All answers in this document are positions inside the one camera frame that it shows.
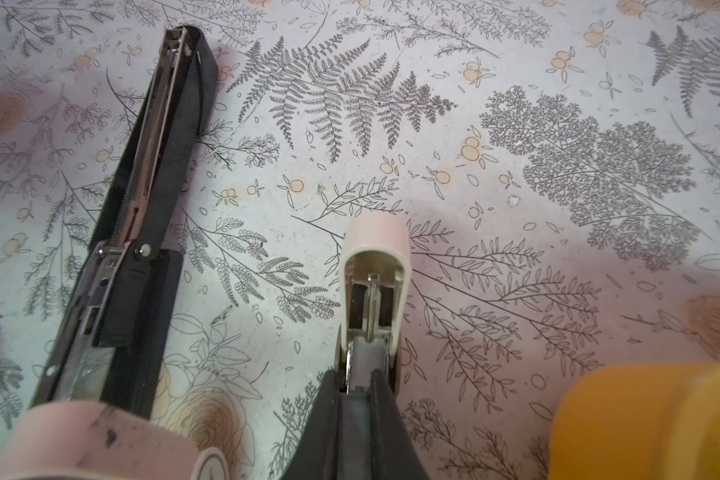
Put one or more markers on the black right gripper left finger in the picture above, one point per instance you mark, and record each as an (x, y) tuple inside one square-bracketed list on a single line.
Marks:
[(316, 454)]

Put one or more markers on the yellow plastic tray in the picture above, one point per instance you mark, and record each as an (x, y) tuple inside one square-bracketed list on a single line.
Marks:
[(652, 420)]

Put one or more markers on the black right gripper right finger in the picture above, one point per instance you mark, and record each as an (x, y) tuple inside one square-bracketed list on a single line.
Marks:
[(393, 456)]

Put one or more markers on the pink white stapler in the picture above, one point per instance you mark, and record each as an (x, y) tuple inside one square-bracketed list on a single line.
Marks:
[(91, 440)]

